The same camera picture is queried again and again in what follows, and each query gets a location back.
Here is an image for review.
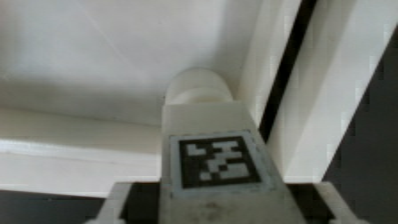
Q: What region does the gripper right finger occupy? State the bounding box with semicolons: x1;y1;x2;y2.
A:
315;182;370;224

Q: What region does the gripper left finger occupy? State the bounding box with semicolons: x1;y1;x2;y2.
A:
84;182;132;224

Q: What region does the white square tabletop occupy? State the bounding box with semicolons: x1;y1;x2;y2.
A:
0;0;303;197

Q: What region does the white U-shaped obstacle fence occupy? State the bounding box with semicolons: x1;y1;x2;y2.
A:
267;0;398;183

